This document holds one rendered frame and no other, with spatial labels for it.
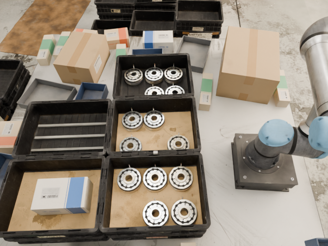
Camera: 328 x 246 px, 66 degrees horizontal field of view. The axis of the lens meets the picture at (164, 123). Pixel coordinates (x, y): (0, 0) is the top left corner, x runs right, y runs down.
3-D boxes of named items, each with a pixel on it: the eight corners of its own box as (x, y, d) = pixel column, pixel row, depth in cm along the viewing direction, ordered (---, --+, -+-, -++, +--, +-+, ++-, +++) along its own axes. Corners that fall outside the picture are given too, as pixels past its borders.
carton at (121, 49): (117, 51, 172) (116, 44, 167) (126, 50, 172) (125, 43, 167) (116, 76, 159) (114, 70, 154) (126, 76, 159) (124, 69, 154)
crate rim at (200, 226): (201, 153, 106) (201, 151, 104) (210, 229, 90) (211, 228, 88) (107, 157, 106) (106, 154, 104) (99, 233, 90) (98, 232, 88)
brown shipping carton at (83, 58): (95, 87, 155) (88, 68, 141) (62, 82, 157) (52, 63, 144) (110, 54, 171) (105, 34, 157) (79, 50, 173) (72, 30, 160)
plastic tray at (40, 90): (77, 92, 153) (74, 86, 149) (61, 118, 143) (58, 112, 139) (38, 83, 157) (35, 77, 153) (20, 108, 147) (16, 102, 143)
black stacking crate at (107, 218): (198, 163, 114) (201, 152, 105) (206, 233, 98) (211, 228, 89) (112, 166, 114) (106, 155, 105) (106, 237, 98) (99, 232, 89)
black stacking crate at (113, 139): (192, 110, 131) (194, 96, 121) (198, 162, 115) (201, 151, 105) (116, 112, 131) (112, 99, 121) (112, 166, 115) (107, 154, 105)
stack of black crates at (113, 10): (141, 16, 285) (138, -14, 256) (138, 33, 268) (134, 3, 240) (106, 15, 286) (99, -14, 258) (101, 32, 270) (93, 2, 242)
